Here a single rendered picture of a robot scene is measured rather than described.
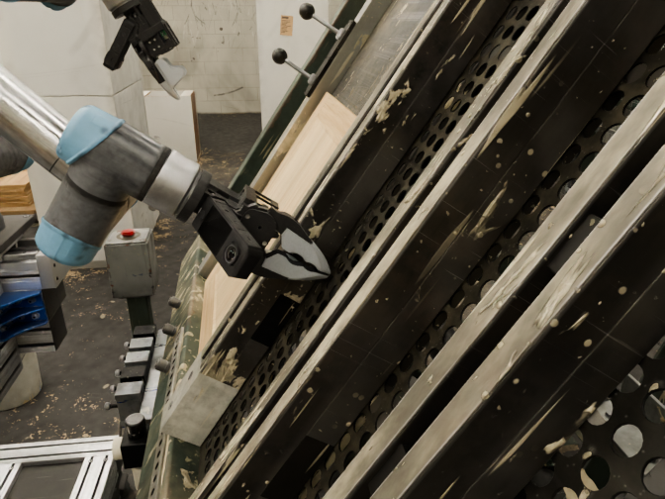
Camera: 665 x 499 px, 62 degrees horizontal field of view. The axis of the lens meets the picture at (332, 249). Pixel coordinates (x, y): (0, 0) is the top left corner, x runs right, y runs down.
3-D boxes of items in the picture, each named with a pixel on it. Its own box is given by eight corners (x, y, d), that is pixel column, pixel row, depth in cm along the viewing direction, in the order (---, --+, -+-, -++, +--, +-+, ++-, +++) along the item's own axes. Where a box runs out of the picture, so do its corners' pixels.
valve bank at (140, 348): (135, 376, 158) (122, 303, 148) (186, 371, 160) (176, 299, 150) (96, 524, 112) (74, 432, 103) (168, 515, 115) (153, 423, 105)
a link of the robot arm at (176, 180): (168, 156, 64) (136, 214, 66) (204, 177, 65) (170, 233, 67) (175, 143, 71) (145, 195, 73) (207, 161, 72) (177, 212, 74)
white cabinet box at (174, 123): (149, 155, 636) (141, 90, 607) (201, 153, 642) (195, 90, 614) (142, 165, 595) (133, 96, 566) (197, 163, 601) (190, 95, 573)
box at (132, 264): (120, 283, 172) (111, 229, 165) (159, 280, 174) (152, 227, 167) (113, 301, 161) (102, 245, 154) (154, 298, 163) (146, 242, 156)
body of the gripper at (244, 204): (283, 203, 77) (206, 158, 73) (288, 225, 69) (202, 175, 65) (254, 247, 79) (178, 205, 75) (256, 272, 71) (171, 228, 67)
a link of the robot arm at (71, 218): (108, 245, 79) (143, 183, 75) (79, 280, 68) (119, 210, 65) (55, 217, 77) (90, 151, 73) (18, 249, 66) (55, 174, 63)
